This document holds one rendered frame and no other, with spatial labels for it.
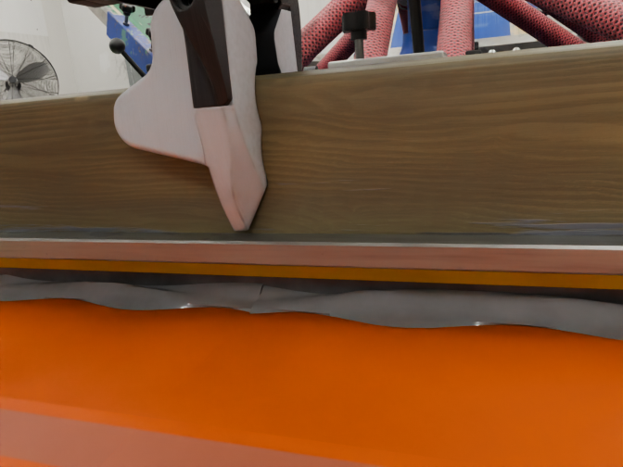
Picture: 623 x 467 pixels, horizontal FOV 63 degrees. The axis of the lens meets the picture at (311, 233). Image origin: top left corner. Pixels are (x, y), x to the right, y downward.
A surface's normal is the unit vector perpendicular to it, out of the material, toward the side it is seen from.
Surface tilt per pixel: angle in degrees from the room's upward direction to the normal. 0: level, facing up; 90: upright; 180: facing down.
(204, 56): 105
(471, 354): 0
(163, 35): 85
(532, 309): 46
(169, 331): 0
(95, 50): 90
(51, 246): 90
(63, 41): 90
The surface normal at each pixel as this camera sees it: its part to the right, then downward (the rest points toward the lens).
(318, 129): -0.29, 0.28
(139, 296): -0.28, -0.52
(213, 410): -0.08, -0.96
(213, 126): -0.26, 0.51
